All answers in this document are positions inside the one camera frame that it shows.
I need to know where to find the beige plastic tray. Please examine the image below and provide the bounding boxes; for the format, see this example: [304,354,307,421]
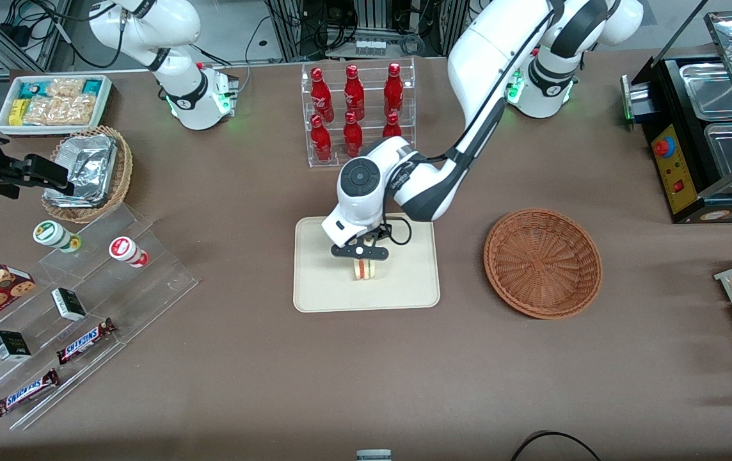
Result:
[293,212,441,313]

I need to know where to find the light wicker basket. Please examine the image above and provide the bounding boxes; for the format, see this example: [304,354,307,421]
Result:
[42,126,133,223]

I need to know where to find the white snack tray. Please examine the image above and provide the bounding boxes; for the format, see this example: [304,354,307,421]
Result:
[0,75,113,136]

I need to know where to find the brown wicker basket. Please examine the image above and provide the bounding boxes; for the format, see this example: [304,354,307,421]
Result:
[484,208,602,319]

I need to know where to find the green lid drink cup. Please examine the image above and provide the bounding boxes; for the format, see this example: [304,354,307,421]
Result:
[33,220,82,253]

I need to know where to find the aluminium foil containers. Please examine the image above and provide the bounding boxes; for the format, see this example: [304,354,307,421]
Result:
[44,134,117,209]

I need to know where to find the clear bag of crackers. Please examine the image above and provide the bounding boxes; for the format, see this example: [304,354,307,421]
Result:
[46,77,85,98]
[59,94,97,125]
[22,96,63,125]

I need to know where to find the red lid drink cup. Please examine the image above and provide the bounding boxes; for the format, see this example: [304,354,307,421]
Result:
[109,236,149,268]

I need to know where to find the small black green carton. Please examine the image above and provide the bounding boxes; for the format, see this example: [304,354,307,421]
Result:
[51,287,87,321]
[0,330,32,362]

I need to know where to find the clear acrylic bottle rack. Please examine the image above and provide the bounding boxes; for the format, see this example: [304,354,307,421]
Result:
[301,58,417,168]

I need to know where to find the clear acrylic stepped stand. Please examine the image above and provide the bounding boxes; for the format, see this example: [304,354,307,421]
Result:
[0,204,199,431]

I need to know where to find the snickers chocolate bar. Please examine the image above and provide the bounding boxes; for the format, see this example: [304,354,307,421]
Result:
[0,369,61,417]
[57,318,117,365]

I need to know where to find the black food warmer machine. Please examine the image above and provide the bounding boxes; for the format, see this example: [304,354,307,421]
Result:
[621,10,732,225]

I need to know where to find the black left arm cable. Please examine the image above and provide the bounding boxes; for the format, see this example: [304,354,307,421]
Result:
[388,26,536,247]

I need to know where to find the black cable loop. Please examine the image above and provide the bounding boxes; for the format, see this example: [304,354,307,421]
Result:
[510,431,603,461]

